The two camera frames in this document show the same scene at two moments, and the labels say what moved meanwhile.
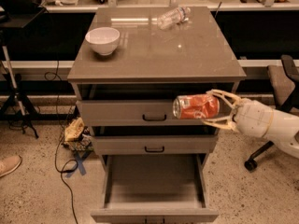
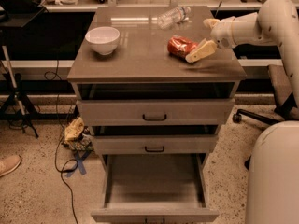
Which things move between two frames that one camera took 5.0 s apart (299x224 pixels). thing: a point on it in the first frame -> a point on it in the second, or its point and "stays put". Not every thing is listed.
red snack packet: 195,106 -> 180,47
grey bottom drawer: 155,189 stays put
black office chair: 283,85 stays put
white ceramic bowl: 103,39 stays put
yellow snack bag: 75,129 stays put
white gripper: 252,118 -> 222,34
